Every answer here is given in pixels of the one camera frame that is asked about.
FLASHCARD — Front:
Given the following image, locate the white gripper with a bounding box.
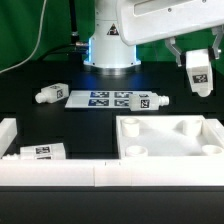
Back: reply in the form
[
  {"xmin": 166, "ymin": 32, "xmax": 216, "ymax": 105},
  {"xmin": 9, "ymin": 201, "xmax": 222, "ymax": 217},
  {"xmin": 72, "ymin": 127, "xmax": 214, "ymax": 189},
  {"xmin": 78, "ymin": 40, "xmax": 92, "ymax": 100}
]
[{"xmin": 116, "ymin": 0, "xmax": 224, "ymax": 67}]

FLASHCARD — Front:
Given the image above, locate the white square tabletop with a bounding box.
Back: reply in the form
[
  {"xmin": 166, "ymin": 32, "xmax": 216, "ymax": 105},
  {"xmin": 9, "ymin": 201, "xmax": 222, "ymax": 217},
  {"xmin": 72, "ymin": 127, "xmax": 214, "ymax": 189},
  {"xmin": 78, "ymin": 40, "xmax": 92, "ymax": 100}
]
[{"xmin": 116, "ymin": 115, "xmax": 224, "ymax": 159}]

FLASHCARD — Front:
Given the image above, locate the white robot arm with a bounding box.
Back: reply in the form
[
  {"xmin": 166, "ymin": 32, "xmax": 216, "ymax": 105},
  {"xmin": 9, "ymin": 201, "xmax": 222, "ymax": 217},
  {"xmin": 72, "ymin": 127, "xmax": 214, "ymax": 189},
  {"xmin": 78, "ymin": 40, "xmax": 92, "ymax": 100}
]
[{"xmin": 84, "ymin": 0, "xmax": 224, "ymax": 75}]

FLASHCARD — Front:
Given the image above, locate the white fiducial marker sheet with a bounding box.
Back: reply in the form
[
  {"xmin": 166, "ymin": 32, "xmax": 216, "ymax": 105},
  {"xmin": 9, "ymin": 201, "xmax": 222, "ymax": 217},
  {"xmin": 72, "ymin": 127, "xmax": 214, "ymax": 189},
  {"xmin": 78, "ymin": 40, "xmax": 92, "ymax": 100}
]
[{"xmin": 65, "ymin": 90, "xmax": 149, "ymax": 109}]

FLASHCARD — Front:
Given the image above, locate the white U-shaped obstacle fence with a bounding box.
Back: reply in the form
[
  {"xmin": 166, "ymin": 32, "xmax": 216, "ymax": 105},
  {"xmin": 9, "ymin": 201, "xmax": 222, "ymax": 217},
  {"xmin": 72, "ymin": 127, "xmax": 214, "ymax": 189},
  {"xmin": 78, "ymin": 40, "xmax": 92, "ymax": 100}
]
[{"xmin": 0, "ymin": 118, "xmax": 224, "ymax": 187}]

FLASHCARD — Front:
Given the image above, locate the black cable bundle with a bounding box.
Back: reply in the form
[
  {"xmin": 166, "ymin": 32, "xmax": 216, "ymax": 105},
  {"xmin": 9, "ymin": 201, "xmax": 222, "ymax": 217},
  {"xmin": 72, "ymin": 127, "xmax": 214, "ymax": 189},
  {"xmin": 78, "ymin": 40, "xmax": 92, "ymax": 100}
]
[{"xmin": 39, "ymin": 0, "xmax": 90, "ymax": 61}]

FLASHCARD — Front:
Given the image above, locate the white cable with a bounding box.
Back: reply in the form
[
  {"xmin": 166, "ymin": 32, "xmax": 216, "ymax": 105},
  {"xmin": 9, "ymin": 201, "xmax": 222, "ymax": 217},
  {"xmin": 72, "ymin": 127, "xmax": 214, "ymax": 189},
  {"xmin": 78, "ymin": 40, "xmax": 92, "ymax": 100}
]
[{"xmin": 0, "ymin": 0, "xmax": 48, "ymax": 75}]

